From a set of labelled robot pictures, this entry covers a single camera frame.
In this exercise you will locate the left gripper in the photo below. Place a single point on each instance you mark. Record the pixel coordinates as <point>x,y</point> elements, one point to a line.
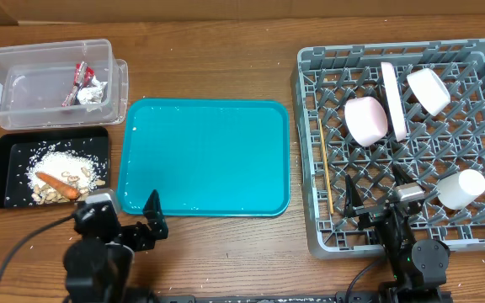
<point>151,214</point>

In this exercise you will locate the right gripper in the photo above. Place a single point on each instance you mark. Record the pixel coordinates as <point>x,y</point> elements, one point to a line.
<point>370,214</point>

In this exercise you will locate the white round plate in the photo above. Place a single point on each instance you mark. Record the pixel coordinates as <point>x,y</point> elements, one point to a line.
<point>394,101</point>

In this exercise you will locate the pink bowl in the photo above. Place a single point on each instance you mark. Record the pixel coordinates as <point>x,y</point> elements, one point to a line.
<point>366,120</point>

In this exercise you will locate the wooden chopstick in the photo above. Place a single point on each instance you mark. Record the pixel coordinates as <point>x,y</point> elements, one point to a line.
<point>325,167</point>

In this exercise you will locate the white paper cup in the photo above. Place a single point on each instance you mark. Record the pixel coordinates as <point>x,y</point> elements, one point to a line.
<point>460,189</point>

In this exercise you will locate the orange carrot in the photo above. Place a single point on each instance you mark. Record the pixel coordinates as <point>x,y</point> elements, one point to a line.
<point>64,189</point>

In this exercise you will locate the white bowl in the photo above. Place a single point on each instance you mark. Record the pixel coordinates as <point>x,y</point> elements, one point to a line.
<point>429,90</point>

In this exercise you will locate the aluminium foil ball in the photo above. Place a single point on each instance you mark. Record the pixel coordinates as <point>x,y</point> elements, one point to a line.
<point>93,93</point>

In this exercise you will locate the red snack wrapper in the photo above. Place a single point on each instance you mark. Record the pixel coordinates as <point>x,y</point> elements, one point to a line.
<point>82,77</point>

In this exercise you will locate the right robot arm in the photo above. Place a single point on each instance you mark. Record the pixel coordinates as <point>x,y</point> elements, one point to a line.
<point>418,266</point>

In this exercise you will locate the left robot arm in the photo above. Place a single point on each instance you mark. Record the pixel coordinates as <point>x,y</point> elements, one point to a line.
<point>98,266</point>

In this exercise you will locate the grey dishwasher rack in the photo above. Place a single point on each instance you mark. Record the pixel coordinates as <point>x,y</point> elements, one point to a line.
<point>326,77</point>

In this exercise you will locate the teal serving tray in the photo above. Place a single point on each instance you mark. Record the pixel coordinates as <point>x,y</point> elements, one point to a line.
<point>206,157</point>

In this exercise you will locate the pile of rice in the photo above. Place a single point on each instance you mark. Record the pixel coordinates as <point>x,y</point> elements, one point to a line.
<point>47,158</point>

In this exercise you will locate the black tray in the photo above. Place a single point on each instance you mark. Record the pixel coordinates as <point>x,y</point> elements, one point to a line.
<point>15,150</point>

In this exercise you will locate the pile of peanut shells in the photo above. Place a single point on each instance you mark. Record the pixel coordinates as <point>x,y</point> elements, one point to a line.
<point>53,193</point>

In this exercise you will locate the clear plastic bin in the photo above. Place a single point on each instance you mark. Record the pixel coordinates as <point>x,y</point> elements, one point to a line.
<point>35,81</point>

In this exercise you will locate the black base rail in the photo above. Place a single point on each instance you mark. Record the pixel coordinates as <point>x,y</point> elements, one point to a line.
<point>268,299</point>

